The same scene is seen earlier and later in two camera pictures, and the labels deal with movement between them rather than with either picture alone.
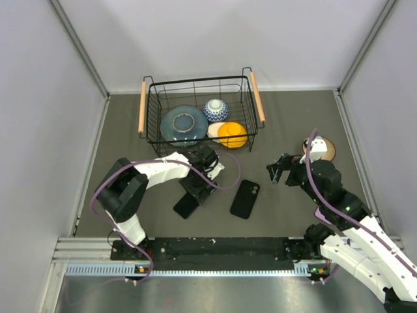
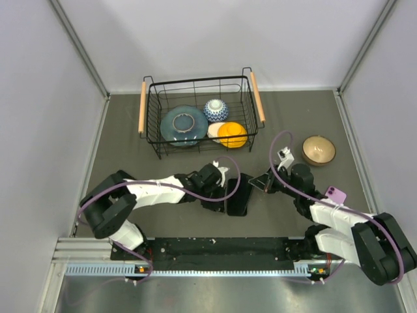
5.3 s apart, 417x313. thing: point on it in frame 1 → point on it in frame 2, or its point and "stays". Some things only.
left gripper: x=200 y=193 → x=215 y=205
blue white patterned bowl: x=215 y=110 stays
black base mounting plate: x=268 y=253 stays
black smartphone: x=186 y=205 → x=235 y=201
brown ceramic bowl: x=328 y=155 stays
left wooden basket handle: x=143 y=107 stays
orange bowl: x=232 y=128 stays
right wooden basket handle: x=257 y=96 stays
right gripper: x=284 y=162 → x=266 y=182
